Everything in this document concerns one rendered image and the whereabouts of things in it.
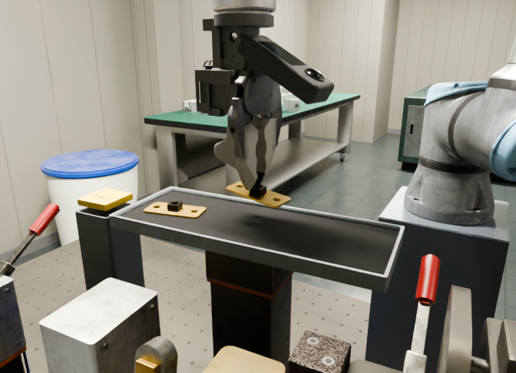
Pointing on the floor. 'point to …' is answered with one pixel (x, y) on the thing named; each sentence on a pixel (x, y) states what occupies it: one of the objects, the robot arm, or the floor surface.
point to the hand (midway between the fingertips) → (258, 179)
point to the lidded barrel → (86, 182)
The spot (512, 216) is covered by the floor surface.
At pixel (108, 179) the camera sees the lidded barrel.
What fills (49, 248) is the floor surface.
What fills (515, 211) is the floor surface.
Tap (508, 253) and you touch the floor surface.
